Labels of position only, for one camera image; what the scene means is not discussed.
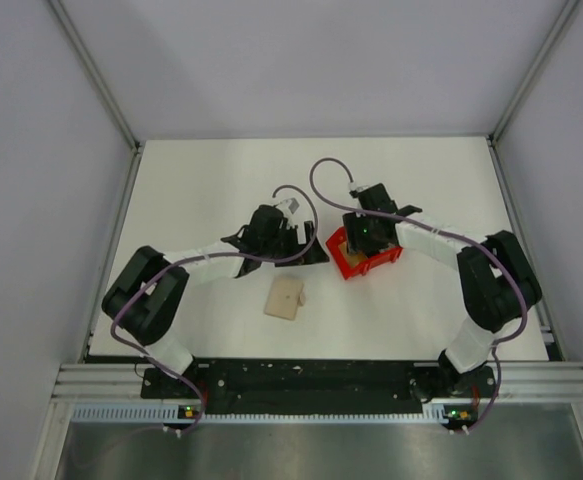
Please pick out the white slotted cable duct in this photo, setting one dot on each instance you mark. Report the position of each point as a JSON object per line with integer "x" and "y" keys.
{"x": 181, "y": 415}

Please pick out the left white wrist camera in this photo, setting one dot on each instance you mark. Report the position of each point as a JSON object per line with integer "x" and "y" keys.
{"x": 288, "y": 207}

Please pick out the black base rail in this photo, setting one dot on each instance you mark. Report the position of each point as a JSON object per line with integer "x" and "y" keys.
{"x": 298, "y": 387}

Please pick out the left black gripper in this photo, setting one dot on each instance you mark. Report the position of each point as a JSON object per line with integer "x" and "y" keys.
{"x": 315, "y": 256}

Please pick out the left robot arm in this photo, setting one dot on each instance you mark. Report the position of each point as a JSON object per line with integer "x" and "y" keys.
{"x": 143, "y": 300}

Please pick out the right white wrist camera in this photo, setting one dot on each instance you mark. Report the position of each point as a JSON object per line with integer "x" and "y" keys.
{"x": 355, "y": 189}

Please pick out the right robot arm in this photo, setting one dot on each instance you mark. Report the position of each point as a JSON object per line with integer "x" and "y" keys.
{"x": 497, "y": 282}

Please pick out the beige card holder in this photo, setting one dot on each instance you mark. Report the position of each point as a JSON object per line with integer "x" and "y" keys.
{"x": 285, "y": 297}

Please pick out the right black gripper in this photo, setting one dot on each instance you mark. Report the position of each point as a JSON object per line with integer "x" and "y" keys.
{"x": 353, "y": 222}

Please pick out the red plastic card tray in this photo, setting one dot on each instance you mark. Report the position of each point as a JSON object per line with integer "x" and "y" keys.
{"x": 333, "y": 246}

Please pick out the gold credit card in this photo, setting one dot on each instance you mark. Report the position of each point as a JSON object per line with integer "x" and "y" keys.
{"x": 352, "y": 259}

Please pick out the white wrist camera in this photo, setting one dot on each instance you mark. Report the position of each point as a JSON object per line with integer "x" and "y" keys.
{"x": 288, "y": 207}
{"x": 355, "y": 189}

